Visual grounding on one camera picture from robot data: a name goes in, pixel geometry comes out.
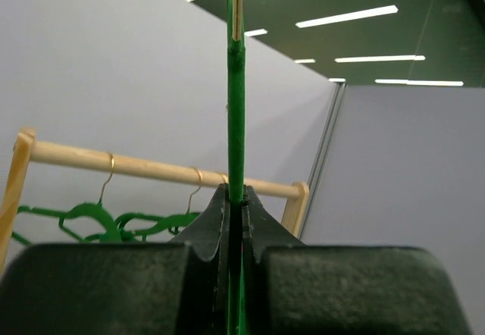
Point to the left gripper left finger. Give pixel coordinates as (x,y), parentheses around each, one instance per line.
(177,287)

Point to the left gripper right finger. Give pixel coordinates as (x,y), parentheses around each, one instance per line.
(294,288)

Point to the green hanger of blue top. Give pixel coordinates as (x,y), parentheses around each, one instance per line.
(236,131)

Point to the empty green hanger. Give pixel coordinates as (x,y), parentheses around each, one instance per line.
(173,223)

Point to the wooden clothes rack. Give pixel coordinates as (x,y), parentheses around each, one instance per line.
(28,149)

